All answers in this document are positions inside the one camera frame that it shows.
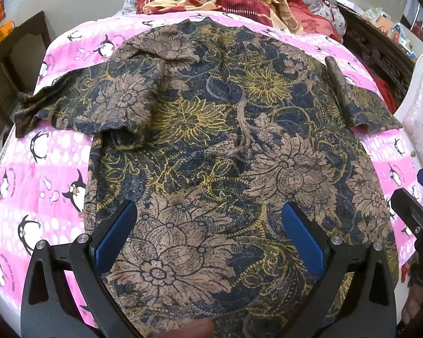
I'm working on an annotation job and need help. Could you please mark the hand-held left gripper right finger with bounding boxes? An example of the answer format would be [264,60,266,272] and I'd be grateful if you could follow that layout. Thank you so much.
[281,201,397,338]

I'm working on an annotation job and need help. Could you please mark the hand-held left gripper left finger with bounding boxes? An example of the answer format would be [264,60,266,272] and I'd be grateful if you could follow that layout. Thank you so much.
[21,200,138,338]

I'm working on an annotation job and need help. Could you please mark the dark floral print shirt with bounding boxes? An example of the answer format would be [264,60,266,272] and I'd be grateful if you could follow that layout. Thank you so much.
[15,17,404,338]

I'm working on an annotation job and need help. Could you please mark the person's right hand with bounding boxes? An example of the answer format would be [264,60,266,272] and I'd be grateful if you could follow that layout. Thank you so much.
[401,282,423,328]

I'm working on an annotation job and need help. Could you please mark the pink penguin print blanket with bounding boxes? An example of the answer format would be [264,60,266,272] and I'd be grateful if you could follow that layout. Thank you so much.
[0,10,423,332]

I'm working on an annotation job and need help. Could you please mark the red cloth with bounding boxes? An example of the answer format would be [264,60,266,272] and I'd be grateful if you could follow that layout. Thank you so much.
[370,68,400,115]

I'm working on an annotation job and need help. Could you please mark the dark carved wooden shelf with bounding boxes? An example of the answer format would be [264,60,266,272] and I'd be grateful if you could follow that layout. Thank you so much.
[336,3,417,95]

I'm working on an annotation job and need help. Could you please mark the dark wooden cabinet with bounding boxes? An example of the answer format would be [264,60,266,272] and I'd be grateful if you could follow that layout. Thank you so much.
[0,10,52,148]

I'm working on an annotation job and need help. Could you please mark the salmon red pillow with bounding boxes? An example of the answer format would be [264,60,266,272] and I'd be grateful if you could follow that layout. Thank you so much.
[285,0,342,41]

